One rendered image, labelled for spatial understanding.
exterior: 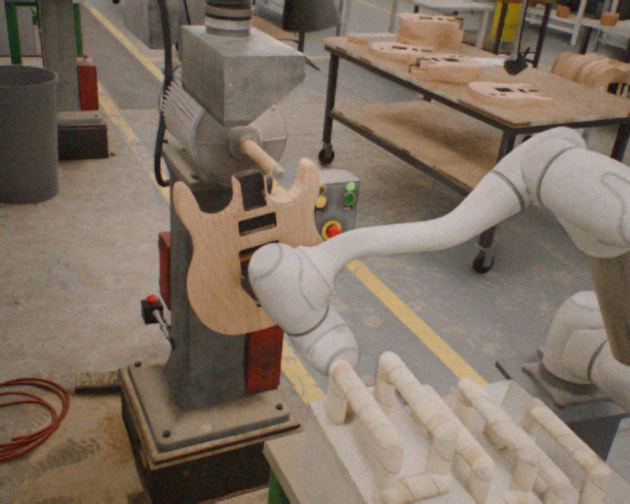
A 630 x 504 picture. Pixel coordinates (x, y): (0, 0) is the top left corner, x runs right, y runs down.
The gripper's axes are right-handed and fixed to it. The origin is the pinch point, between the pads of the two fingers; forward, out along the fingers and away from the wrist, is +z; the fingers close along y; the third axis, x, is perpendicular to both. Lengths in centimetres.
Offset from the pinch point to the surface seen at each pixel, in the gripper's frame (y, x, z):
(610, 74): 378, -89, 258
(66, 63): 3, -39, 373
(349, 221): 36.3, -11.1, 26.1
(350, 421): -9, 6, -61
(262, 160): 7.1, 20.1, 11.6
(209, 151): -0.8, 18.7, 27.6
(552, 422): 27, -5, -67
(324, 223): 28.4, -9.4, 26.1
